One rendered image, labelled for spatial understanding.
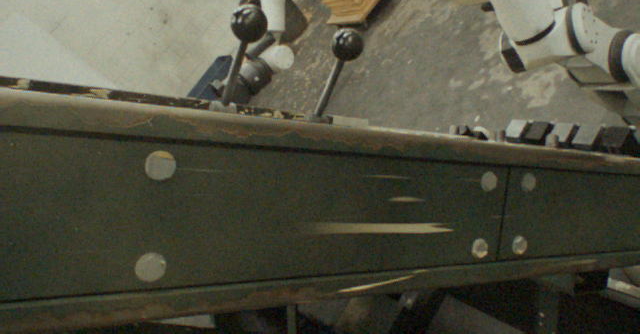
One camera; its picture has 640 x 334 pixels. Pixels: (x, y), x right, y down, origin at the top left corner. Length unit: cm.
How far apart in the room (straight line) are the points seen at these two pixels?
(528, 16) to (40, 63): 426
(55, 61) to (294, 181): 445
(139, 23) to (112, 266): 593
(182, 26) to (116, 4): 75
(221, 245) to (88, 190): 7
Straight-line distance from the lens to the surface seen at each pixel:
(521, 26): 80
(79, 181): 25
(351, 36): 55
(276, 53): 139
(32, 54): 471
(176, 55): 622
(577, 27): 84
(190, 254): 27
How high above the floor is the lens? 165
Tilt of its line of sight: 28 degrees down
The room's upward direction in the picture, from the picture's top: 48 degrees counter-clockwise
